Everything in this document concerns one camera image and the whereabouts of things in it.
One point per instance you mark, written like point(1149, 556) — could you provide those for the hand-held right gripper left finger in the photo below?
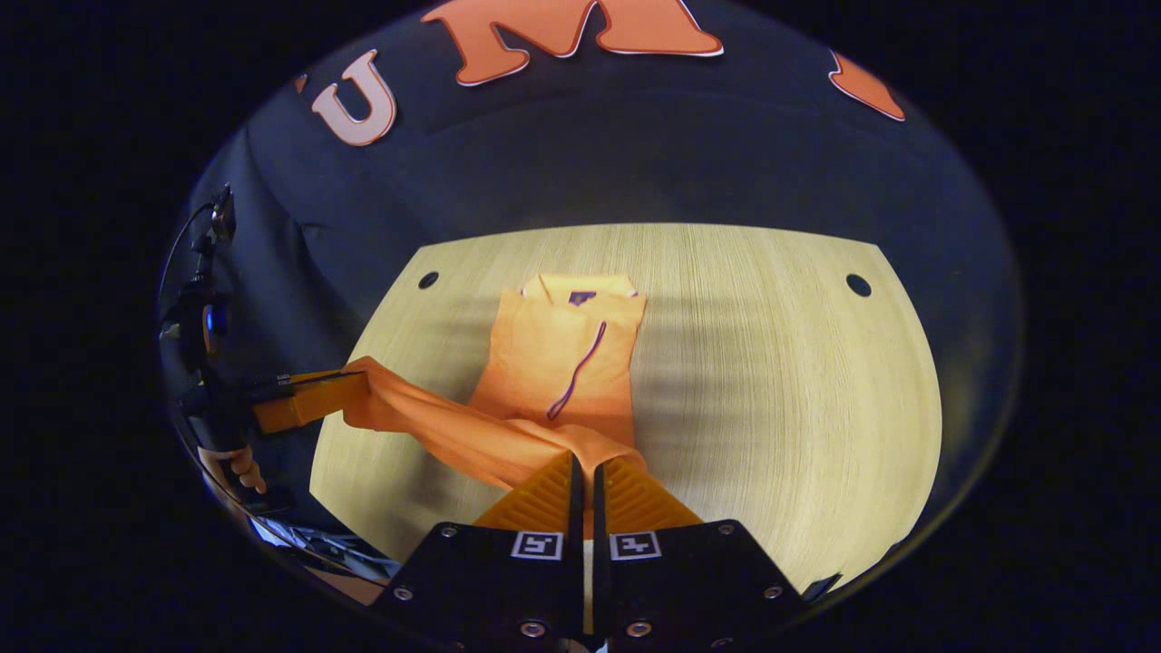
point(575, 508)

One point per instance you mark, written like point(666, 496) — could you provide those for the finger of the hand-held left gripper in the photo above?
point(308, 404)

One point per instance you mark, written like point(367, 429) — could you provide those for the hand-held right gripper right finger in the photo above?
point(600, 512)

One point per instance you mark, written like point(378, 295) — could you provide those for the orange T-shirt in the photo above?
point(562, 354)

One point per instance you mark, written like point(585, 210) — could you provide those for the dark patterned cloth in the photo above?
point(317, 549)

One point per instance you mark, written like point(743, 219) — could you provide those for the black backdrop cloth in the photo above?
point(635, 136)

